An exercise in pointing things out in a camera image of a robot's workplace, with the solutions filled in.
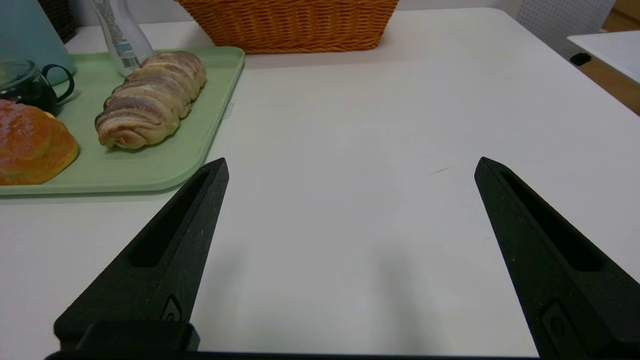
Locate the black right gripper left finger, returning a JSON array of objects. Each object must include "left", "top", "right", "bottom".
[{"left": 54, "top": 157, "right": 230, "bottom": 349}]

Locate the white perforated panel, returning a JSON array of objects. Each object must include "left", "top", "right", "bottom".
[{"left": 515, "top": 0, "right": 617, "bottom": 60}]

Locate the twisted brown striped bread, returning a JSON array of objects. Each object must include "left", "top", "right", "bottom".
[{"left": 95, "top": 50, "right": 207, "bottom": 150}]

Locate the white clear-capped bottle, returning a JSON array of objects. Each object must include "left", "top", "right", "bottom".
[{"left": 90, "top": 0, "right": 154, "bottom": 77}]

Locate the round orange bun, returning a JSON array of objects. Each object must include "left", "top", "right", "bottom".
[{"left": 0, "top": 99, "right": 79, "bottom": 186}]

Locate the orange wicker basket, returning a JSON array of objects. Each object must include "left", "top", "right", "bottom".
[{"left": 175, "top": 0, "right": 400, "bottom": 55}]

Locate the teal plastic cup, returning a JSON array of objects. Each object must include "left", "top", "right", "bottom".
[{"left": 0, "top": 0, "right": 76, "bottom": 87}]

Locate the light green plastic tray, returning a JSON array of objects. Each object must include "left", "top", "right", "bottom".
[{"left": 0, "top": 46, "right": 246, "bottom": 196}]

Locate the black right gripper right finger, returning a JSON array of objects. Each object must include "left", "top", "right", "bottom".
[{"left": 474, "top": 156, "right": 640, "bottom": 357}]

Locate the dark brown wicker basket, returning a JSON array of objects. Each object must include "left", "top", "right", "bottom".
[{"left": 38, "top": 0, "right": 78, "bottom": 44}]

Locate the glass jar with black holder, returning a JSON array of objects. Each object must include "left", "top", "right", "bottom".
[{"left": 0, "top": 60, "right": 76, "bottom": 117}]

